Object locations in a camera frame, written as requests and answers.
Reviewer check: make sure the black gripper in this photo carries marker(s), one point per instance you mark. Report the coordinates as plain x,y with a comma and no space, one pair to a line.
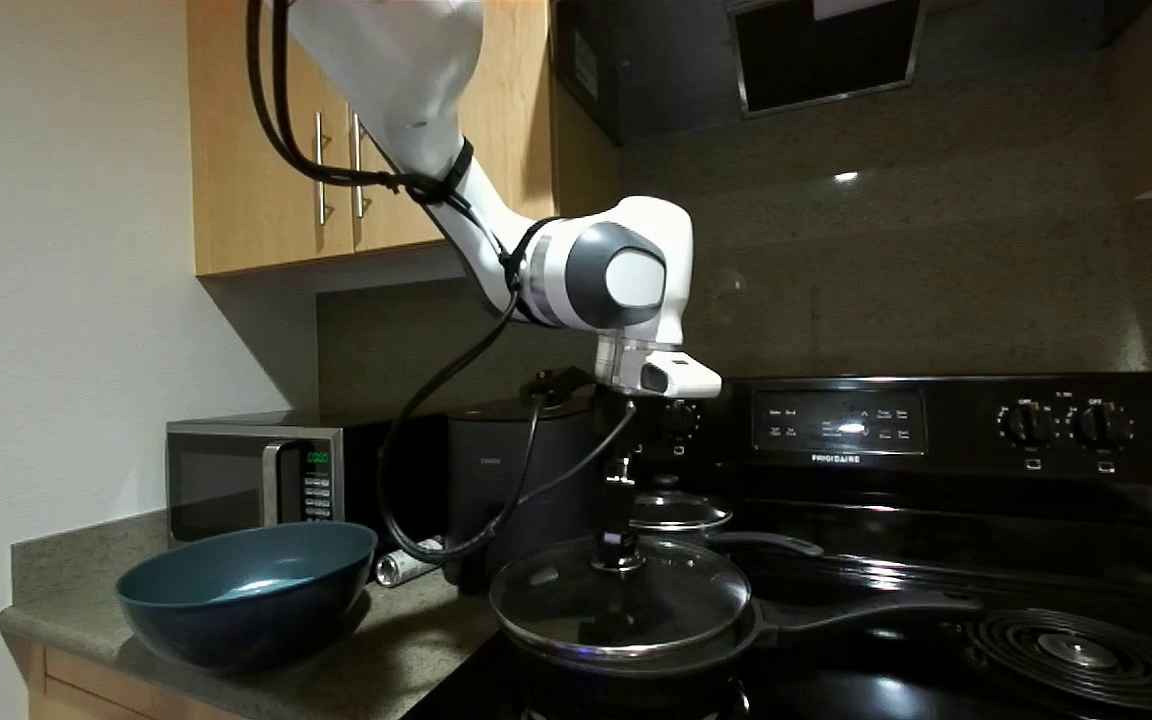
666,425

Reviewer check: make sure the glass lid with black knob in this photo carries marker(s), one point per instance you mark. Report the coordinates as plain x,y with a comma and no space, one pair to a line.
563,601

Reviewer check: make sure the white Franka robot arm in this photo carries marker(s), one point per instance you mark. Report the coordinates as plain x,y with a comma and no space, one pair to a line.
390,66

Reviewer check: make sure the small saucepan with lid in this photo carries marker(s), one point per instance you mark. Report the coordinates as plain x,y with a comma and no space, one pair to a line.
688,518

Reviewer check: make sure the black frying pan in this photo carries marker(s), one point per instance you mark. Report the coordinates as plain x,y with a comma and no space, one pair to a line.
868,608

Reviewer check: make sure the steel pot with glass lid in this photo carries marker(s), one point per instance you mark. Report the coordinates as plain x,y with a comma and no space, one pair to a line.
242,587

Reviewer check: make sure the black air fryer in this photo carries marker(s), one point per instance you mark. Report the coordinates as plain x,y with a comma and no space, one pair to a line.
510,465

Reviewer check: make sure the small white plug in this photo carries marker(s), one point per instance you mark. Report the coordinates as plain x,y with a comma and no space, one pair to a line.
405,566

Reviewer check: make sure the black electric stove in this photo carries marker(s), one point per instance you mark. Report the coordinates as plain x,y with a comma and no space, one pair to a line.
950,535

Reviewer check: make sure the stainless steel microwave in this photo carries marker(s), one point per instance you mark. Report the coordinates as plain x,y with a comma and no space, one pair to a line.
242,472

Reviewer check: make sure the black range hood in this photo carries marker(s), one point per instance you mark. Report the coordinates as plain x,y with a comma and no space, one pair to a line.
683,53

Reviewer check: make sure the wooden upper cabinet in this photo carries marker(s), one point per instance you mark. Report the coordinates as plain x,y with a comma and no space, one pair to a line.
259,172

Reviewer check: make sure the wooden base cabinet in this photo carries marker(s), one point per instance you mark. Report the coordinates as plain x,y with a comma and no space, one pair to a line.
96,685

